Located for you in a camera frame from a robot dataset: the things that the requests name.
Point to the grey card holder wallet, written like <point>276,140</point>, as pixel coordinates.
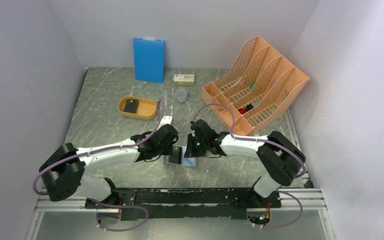
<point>177,158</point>

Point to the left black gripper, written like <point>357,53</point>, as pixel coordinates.
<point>169,150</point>

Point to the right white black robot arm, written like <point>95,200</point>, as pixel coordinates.
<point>282,160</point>

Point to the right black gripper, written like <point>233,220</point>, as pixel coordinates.
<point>190,151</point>

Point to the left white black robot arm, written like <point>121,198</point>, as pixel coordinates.
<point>66,172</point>

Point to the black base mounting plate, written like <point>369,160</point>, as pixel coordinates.
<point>235,212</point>

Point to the black credit card stack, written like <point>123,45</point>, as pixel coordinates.
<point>131,106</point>

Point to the red black object in rack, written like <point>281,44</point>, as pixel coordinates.
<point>245,109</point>

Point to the small white red box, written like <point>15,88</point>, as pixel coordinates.
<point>184,79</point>

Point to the blue board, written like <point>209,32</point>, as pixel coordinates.
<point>149,59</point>

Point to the yellow oval tray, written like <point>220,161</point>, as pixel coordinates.
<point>146,110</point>

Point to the orange file organizer rack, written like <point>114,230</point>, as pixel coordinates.
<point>277,84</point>

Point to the small clear plastic cup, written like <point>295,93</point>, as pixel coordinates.
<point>181,95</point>

